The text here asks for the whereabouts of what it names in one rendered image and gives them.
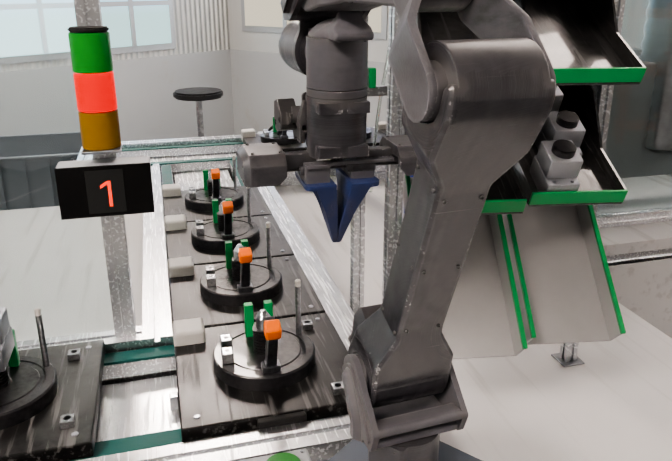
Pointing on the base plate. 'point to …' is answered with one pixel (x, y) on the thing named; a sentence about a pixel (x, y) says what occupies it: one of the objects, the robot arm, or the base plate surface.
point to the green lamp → (90, 52)
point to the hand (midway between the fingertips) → (335, 209)
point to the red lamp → (95, 92)
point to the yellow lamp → (100, 130)
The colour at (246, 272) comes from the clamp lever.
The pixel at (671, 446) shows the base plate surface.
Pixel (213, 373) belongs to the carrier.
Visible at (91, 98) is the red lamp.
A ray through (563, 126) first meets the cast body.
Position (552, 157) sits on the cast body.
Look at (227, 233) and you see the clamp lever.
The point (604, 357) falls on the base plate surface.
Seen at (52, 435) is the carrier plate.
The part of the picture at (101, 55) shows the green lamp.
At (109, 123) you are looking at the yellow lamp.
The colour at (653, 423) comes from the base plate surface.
